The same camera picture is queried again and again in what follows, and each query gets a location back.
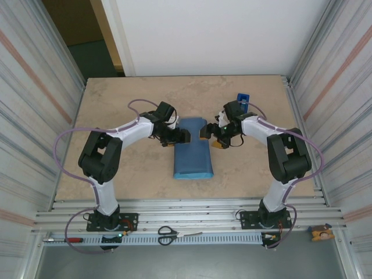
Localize blue wrapping paper sheet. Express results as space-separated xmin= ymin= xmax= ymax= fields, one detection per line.
xmin=173 ymin=116 xmax=214 ymax=181

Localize blue tape dispenser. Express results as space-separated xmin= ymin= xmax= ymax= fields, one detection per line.
xmin=236 ymin=92 xmax=251 ymax=113

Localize small yellow toy figure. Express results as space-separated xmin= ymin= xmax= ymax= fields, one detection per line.
xmin=307 ymin=223 xmax=336 ymax=242

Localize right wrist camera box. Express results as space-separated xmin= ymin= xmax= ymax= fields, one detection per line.
xmin=216 ymin=110 xmax=230 ymax=125

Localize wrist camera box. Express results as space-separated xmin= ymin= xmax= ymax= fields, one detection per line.
xmin=167 ymin=115 xmax=181 ymax=130
xmin=216 ymin=110 xmax=230 ymax=125

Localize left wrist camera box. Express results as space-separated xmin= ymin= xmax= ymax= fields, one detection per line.
xmin=167 ymin=115 xmax=181 ymax=130

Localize aluminium rail frame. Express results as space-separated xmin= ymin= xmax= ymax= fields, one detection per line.
xmin=30 ymin=197 xmax=349 ymax=236

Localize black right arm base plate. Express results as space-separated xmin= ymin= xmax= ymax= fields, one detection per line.
xmin=239 ymin=209 xmax=293 ymax=231

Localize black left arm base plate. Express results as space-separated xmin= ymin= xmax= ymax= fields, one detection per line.
xmin=86 ymin=213 xmax=139 ymax=233

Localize black handled scissors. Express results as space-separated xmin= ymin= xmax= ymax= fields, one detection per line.
xmin=158 ymin=226 xmax=203 ymax=246

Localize white slotted cable duct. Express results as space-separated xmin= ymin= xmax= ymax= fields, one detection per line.
xmin=42 ymin=233 xmax=264 ymax=247

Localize white door frame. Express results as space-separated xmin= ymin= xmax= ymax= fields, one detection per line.
xmin=90 ymin=0 xmax=137 ymax=78

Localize red handled screwdriver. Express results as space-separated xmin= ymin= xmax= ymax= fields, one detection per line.
xmin=43 ymin=237 xmax=84 ymax=244

